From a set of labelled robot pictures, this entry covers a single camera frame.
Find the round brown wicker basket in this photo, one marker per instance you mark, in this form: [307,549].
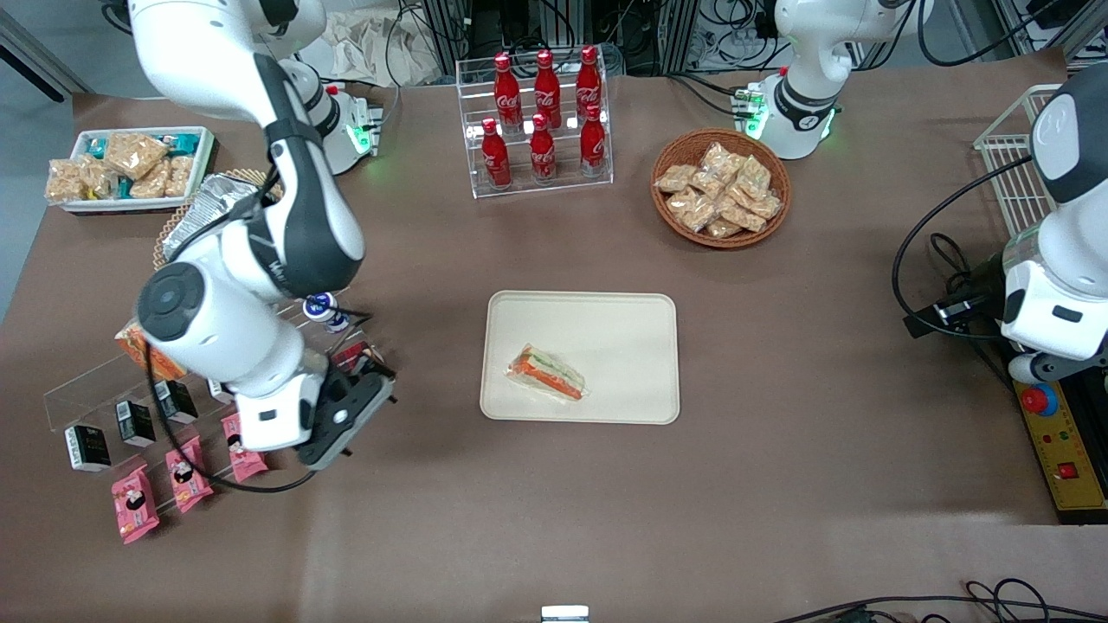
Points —
[671,147]

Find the clear-wrapped rice cracker pack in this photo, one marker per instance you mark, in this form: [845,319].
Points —
[180,176]
[767,206]
[99,177]
[675,178]
[723,228]
[65,182]
[692,210]
[720,159]
[151,183]
[754,177]
[134,154]
[743,216]

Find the pink snack packet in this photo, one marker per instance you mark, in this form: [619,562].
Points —
[189,474]
[247,459]
[134,504]

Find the plastic-wrapped triangle sandwich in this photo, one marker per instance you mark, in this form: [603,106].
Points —
[545,372]
[132,348]

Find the clear acrylic stepped shelf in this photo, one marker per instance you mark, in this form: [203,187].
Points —
[86,394]

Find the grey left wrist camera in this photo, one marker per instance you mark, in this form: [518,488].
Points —
[1056,367]

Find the grey metal frame leg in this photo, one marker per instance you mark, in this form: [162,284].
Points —
[43,56]

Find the red cola bottle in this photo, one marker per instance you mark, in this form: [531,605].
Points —
[543,156]
[589,86]
[507,95]
[593,147]
[496,160]
[547,91]

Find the small black drink carton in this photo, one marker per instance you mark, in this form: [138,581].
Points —
[221,391]
[87,448]
[178,403]
[136,424]

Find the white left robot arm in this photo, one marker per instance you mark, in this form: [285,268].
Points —
[805,95]

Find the stacked aluminium foil containers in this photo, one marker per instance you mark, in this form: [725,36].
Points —
[208,199]

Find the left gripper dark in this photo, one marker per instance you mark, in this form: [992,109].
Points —
[985,283]

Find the clear acrylic bottle rack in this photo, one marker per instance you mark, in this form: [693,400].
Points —
[472,95]

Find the yellow emergency stop box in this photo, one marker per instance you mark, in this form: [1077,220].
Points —
[1069,472]

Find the oval wicker basket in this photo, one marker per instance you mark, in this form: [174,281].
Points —
[164,238]

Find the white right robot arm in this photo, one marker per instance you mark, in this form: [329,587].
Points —
[225,337]

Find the beige rectangular serving tray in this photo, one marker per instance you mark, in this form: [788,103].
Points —
[606,329]

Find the white rectangular plastic bin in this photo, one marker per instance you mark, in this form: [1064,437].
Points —
[203,164]

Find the blue-lid yogurt cup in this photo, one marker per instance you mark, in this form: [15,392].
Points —
[322,305]

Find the crumpled beige plastic bag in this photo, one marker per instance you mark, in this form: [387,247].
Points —
[381,48]

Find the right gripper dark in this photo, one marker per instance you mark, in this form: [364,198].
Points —
[338,374]

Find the red tartan cookie box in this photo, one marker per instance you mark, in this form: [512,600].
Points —
[351,353]

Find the small teal snack packet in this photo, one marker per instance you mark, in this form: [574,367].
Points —
[184,144]
[97,147]
[124,189]

